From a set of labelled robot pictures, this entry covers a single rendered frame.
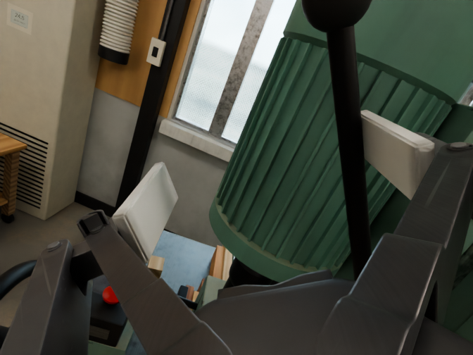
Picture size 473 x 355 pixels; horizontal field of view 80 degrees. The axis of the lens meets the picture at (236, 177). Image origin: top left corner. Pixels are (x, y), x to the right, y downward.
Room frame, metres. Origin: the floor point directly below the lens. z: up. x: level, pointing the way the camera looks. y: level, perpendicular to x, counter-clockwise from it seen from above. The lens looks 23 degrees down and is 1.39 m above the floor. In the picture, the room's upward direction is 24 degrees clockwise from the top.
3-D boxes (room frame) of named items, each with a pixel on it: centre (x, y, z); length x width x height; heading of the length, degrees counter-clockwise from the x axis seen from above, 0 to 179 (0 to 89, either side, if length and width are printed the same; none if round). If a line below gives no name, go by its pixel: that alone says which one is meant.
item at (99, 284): (0.32, 0.12, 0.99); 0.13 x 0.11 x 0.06; 8
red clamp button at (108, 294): (0.29, 0.09, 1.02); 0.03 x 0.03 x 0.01
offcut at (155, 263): (0.46, 0.08, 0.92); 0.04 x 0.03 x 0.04; 15
